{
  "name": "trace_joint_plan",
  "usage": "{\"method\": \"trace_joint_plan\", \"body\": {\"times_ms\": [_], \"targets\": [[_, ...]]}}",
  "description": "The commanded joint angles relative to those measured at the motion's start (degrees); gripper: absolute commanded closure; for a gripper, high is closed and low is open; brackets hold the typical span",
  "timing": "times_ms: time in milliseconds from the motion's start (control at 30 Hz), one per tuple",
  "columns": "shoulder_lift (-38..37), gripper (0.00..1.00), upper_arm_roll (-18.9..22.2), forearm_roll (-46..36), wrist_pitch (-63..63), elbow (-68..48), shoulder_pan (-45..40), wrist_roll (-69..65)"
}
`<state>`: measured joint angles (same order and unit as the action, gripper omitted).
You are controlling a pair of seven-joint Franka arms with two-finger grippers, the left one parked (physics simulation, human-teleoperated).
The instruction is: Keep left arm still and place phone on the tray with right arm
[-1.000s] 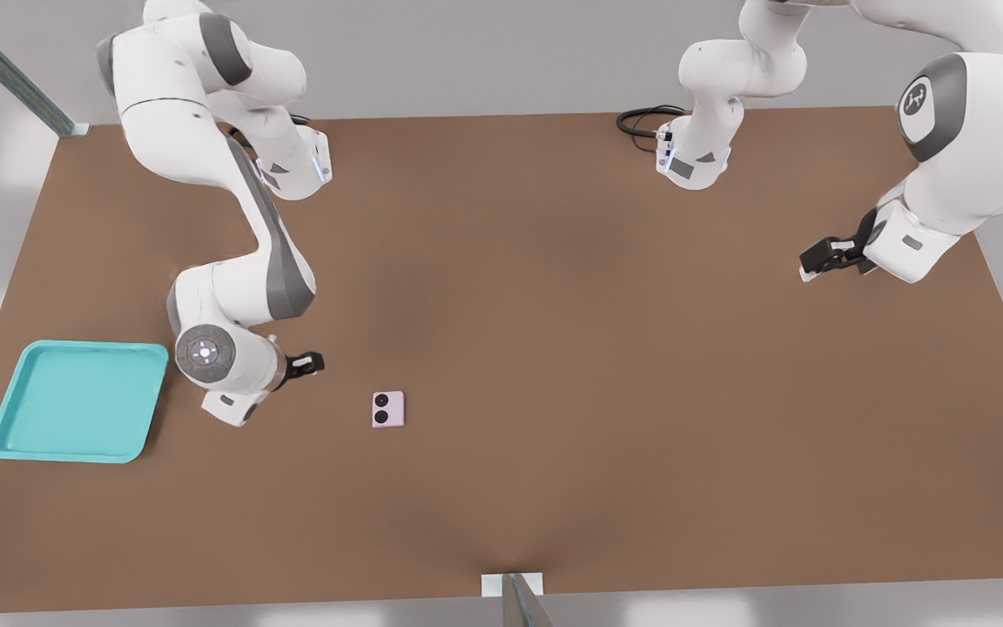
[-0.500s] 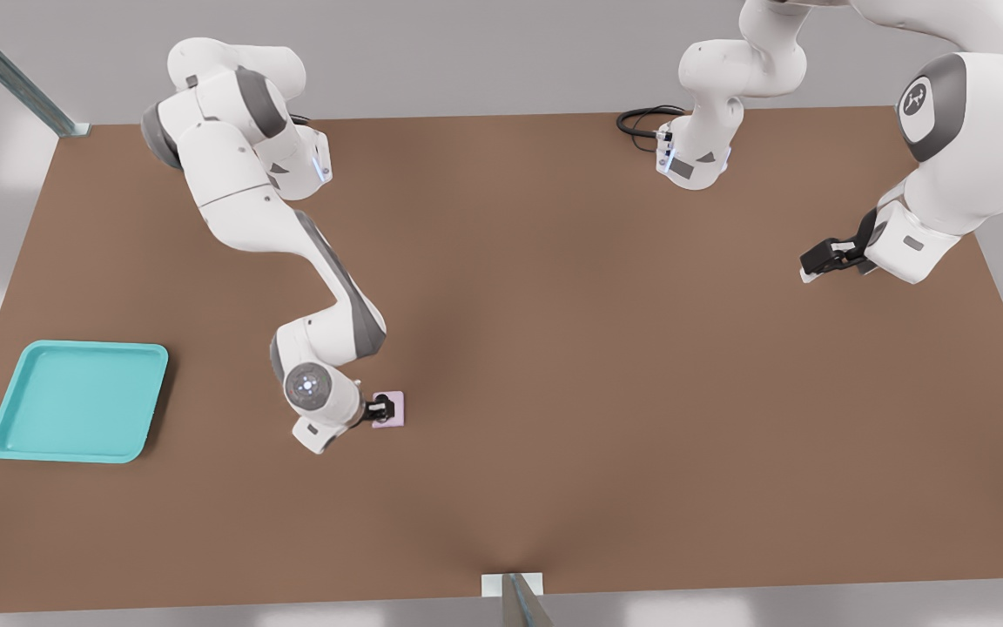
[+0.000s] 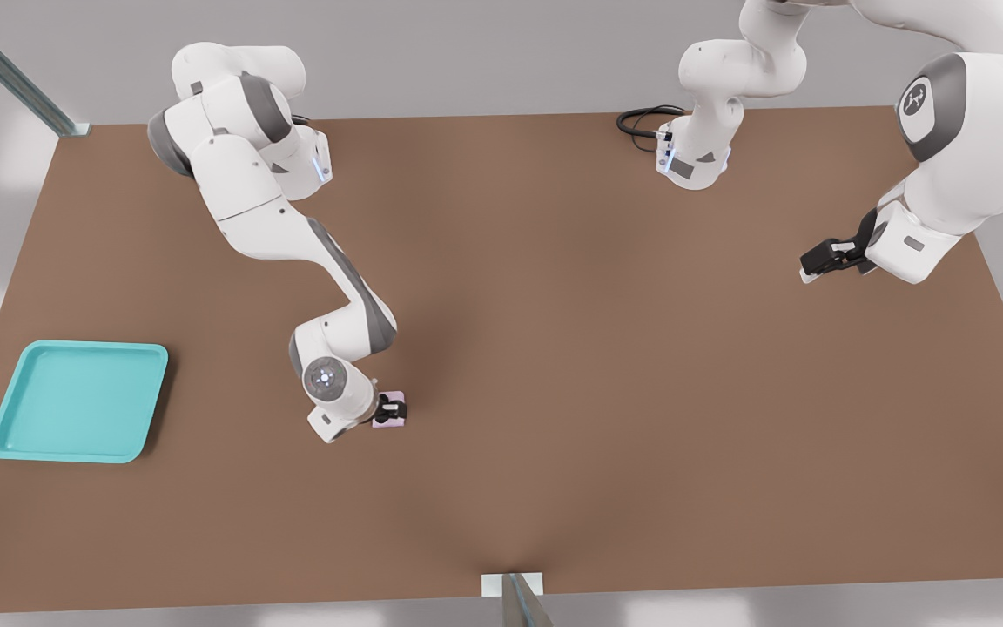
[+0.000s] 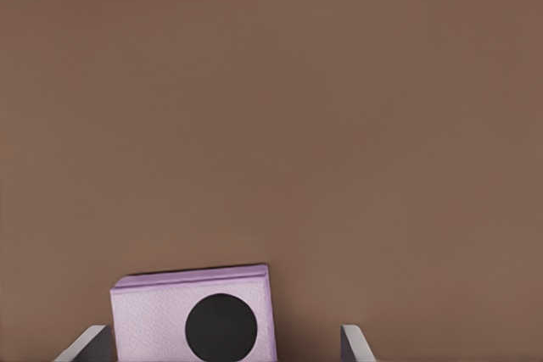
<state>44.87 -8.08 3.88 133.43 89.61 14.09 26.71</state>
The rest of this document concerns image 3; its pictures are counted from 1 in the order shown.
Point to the pale lilac phone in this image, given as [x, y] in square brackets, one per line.
[390, 421]

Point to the pale blue-green tray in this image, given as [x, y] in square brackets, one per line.
[77, 400]

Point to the silver frame post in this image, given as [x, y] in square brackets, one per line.
[519, 599]
[10, 71]

